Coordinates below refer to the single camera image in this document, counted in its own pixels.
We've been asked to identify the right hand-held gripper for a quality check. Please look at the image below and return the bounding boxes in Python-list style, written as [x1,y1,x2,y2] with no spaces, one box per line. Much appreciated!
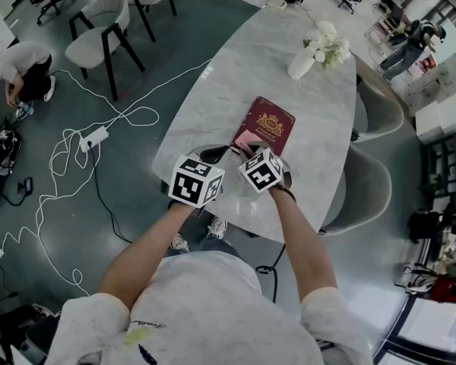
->
[237,141,293,195]

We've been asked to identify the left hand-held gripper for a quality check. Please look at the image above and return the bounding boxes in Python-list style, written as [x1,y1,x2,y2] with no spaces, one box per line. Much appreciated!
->
[168,143,236,209]

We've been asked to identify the pink cloth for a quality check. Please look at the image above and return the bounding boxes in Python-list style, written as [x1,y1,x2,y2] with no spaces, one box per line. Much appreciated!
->
[233,128,265,154]

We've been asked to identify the dark red book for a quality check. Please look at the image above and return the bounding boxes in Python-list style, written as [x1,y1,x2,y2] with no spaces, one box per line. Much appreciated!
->
[230,96,296,159]

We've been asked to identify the person's left forearm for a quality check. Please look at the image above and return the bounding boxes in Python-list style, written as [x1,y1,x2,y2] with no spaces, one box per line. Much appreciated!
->
[97,203,197,311]

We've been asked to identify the person's right forearm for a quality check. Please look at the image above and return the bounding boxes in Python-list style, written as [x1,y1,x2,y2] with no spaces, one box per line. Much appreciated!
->
[269,188,339,311]

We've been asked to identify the dark wrist band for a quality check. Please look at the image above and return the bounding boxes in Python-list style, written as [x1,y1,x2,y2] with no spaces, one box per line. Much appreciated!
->
[271,186,297,205]

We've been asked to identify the person's left shoe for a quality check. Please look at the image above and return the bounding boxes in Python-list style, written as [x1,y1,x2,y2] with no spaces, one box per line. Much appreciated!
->
[169,233,191,253]

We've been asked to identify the person's blue jeans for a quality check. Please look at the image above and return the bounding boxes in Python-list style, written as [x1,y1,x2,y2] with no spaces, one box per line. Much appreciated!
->
[199,237,244,260]

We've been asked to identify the white ribbed vase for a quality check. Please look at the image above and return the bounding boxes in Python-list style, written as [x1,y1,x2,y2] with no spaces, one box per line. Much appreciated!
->
[287,46,316,80]

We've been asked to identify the white power strip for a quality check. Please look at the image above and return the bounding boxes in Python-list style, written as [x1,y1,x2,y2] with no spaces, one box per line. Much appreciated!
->
[79,125,110,152]

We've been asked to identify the grey shell chair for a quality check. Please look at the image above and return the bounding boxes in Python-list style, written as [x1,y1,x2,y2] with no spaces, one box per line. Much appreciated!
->
[351,72,405,144]
[318,142,393,237]

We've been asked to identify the white flower bouquet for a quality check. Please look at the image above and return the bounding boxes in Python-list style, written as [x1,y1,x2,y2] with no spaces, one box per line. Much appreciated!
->
[302,20,351,70]

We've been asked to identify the person's white t-shirt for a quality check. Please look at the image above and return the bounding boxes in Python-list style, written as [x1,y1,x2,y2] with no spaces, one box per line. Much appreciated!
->
[45,249,373,365]

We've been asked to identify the black shelf rack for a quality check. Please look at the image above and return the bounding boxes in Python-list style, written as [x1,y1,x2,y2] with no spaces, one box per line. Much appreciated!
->
[423,133,456,205]

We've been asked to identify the black equipment bag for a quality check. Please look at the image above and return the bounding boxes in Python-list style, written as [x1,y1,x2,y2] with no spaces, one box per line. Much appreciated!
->
[0,118,23,208]
[407,199,456,245]

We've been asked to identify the black power adapter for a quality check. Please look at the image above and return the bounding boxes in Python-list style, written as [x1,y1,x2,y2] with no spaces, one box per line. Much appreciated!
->
[17,176,34,196]

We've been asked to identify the red bag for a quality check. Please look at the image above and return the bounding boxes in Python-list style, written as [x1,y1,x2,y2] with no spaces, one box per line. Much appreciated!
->
[431,274,456,306]

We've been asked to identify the white power cable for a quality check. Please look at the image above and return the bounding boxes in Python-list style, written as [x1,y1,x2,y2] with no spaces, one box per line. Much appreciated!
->
[2,58,214,298]

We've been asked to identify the black power cable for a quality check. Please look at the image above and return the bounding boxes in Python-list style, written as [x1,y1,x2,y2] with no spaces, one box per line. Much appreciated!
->
[90,148,134,245]

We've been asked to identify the thick black cable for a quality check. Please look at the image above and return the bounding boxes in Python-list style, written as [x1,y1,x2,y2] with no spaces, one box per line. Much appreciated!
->
[254,241,288,303]

